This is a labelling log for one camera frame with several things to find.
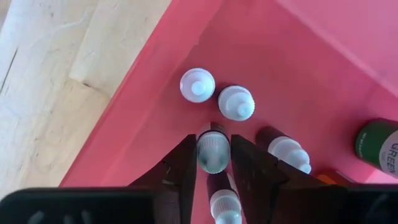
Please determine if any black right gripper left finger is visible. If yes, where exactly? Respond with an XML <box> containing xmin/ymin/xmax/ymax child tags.
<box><xmin>0</xmin><ymin>133</ymin><xmax>197</xmax><ymax>224</ymax></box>

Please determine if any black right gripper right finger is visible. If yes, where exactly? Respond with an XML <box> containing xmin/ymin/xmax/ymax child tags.
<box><xmin>231</xmin><ymin>133</ymin><xmax>398</xmax><ymax>224</ymax></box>

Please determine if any small white-capped dropper bottle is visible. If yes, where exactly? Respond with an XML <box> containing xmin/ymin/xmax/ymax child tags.
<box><xmin>255</xmin><ymin>126</ymin><xmax>312</xmax><ymax>175</ymax></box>
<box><xmin>217</xmin><ymin>84</ymin><xmax>256</xmax><ymax>122</ymax></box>
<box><xmin>206</xmin><ymin>172</ymin><xmax>243</xmax><ymax>224</ymax></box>
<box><xmin>196</xmin><ymin>121</ymin><xmax>231</xmax><ymax>175</ymax></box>
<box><xmin>179</xmin><ymin>67</ymin><xmax>216</xmax><ymax>104</ymax></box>

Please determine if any orange food coloring bottle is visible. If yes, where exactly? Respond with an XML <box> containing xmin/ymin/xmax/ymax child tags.
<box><xmin>317</xmin><ymin>167</ymin><xmax>358</xmax><ymax>187</ymax></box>

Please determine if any green food coloring bottle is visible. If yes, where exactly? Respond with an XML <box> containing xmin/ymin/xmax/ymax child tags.
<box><xmin>354</xmin><ymin>118</ymin><xmax>398</xmax><ymax>180</ymax></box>

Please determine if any pink translucent plastic bin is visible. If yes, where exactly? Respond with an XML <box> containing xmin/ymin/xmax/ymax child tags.
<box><xmin>58</xmin><ymin>0</ymin><xmax>398</xmax><ymax>224</ymax></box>

